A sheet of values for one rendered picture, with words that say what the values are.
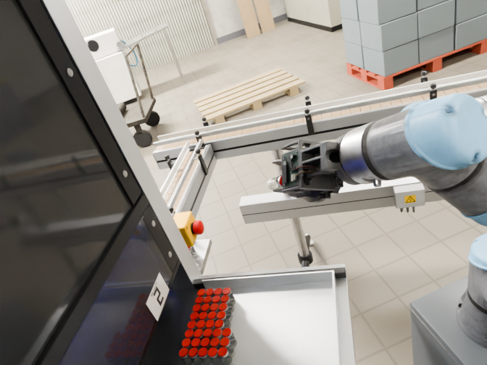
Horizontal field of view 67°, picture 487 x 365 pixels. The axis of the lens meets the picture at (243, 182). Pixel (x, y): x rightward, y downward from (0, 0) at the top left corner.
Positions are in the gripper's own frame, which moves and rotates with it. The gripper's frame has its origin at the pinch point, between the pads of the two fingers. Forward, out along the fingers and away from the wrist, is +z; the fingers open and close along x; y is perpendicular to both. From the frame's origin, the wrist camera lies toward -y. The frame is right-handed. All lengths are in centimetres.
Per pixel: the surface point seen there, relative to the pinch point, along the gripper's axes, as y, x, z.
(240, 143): -32, -30, 83
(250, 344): -2.1, 33.5, 20.3
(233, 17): -262, -440, 571
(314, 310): -16.0, 26.7, 14.9
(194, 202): -7, -3, 72
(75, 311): 34.2, 21.5, 10.1
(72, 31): 37.0, -27.4, 13.5
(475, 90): -96, -42, 20
